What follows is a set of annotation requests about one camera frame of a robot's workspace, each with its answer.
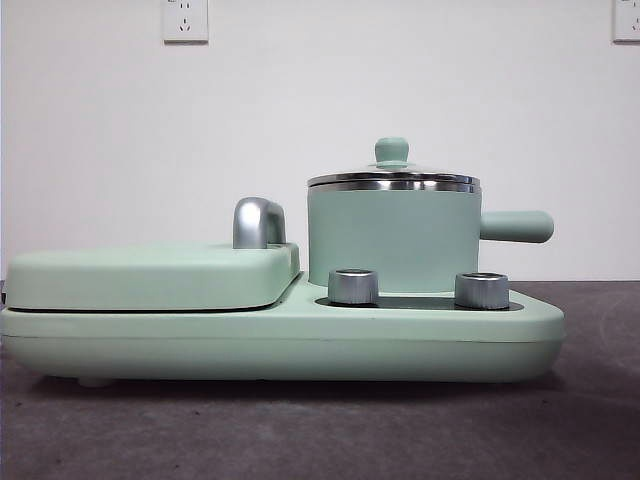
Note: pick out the glass lid with green knob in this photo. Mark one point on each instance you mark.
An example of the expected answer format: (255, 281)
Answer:
(392, 150)

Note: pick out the silver control knob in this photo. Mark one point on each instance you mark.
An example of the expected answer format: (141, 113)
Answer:
(481, 290)
(352, 287)

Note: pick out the mint green breakfast machine base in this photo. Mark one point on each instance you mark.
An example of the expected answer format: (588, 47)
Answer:
(450, 340)

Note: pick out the mint green hinged griddle cover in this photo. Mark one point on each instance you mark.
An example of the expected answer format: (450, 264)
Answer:
(150, 275)

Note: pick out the white wall socket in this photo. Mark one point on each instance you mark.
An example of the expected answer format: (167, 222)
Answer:
(185, 22)
(627, 22)

